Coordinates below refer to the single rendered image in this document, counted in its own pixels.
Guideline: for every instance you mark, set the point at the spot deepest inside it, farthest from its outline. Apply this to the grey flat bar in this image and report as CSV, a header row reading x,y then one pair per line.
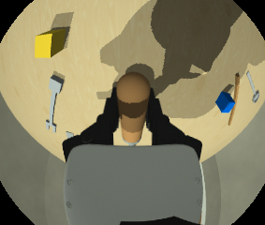
x,y
69,135

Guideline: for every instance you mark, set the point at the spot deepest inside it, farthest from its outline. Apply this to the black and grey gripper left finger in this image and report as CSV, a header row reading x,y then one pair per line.
x,y
100,132

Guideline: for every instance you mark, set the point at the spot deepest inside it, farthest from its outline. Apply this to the grey metal spoon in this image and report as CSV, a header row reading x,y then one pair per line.
x,y
256,94

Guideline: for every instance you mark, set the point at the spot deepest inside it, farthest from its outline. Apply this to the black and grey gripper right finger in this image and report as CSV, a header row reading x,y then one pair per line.
x,y
165,131

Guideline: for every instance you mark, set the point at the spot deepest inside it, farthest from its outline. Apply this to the yellow cube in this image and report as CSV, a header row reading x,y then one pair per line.
x,y
49,43

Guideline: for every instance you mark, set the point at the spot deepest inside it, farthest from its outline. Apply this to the tool with wooden handle and grey metal rod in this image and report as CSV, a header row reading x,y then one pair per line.
x,y
133,91

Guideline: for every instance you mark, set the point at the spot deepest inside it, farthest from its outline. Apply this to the brown thin rod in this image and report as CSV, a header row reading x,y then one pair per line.
x,y
236,91

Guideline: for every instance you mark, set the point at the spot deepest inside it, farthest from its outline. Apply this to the blue cube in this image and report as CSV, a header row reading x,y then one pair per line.
x,y
225,102

